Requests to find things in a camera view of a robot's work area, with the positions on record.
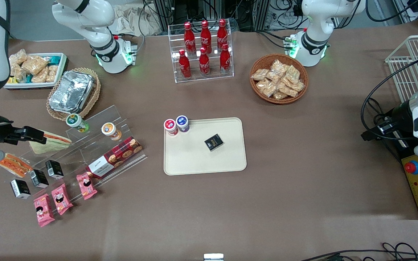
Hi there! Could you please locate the green cap small bottle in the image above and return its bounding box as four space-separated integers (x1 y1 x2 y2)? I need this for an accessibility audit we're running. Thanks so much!
66 113 90 133

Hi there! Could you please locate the white wire basket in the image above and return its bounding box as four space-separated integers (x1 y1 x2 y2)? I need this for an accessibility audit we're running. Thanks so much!
385 35 418 104

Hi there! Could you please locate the sandwich red green filling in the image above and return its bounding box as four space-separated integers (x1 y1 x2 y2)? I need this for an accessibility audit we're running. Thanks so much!
0 153 33 178

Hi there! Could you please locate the teal snack packet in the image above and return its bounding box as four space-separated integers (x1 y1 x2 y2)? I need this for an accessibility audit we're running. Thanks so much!
42 55 62 66

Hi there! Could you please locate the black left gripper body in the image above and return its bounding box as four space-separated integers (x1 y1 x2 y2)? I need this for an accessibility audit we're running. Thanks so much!
387 101 417 140

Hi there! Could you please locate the triangular sandwich pale bread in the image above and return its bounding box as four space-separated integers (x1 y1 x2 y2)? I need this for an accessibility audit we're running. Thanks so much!
29 131 72 155

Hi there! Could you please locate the aluminium frame equipment rack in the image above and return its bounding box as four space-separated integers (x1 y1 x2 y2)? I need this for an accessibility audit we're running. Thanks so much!
153 0 304 32

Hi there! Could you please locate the round brown wicker basket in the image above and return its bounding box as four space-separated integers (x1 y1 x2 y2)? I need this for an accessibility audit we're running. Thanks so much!
250 54 309 104

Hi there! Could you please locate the red cap small bottle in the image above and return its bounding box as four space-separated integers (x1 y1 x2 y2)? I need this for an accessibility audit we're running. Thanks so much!
164 119 179 137

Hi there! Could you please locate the white rectangular plastic bin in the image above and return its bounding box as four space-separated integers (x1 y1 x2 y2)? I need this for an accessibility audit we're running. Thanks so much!
4 53 68 90

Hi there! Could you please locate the red plaid cookie box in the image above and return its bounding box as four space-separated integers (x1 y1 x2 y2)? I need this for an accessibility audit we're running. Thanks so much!
86 136 143 179

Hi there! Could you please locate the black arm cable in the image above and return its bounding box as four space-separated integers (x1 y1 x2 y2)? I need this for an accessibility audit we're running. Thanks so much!
361 58 418 142

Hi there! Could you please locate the pink snack packet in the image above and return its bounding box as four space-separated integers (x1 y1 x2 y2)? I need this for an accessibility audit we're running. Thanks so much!
33 194 55 228
51 183 74 216
76 172 98 200

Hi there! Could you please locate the clear acrylic stepped shelf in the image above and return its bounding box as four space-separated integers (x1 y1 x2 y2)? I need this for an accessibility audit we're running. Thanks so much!
8 105 148 203

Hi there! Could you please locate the clear acrylic bottle rack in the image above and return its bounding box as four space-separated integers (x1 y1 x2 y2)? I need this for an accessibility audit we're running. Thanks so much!
168 20 234 84

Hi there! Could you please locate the oval wicker basket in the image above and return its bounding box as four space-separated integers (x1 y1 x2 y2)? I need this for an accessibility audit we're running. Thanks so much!
46 67 101 121

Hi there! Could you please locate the orange cap small bottle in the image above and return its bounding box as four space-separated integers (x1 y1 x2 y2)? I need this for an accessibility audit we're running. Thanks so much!
101 122 122 141

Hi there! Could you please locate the black floor cable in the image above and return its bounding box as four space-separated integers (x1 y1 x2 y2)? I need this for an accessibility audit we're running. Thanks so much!
300 242 418 261

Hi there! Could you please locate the red cola bottle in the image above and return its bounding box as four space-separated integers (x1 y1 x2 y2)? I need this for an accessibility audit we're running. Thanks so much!
198 47 210 76
179 49 192 79
200 20 212 52
184 22 196 55
220 44 231 75
217 19 228 49

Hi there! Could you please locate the beige plastic tray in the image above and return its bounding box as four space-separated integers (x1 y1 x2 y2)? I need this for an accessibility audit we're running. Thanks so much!
163 117 247 176

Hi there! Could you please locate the crumpled white cloth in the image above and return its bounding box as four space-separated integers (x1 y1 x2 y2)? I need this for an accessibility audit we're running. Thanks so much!
109 4 163 37

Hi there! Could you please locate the small black box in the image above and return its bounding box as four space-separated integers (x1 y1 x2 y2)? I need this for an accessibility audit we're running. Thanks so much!
29 169 49 189
10 179 31 199
45 160 64 179
204 134 225 152

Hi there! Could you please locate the blue cap small bottle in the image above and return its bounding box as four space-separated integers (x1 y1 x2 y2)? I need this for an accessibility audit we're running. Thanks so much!
176 115 190 133

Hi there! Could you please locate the aluminium foil container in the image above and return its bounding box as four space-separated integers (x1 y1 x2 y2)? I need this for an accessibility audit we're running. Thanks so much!
49 71 95 113

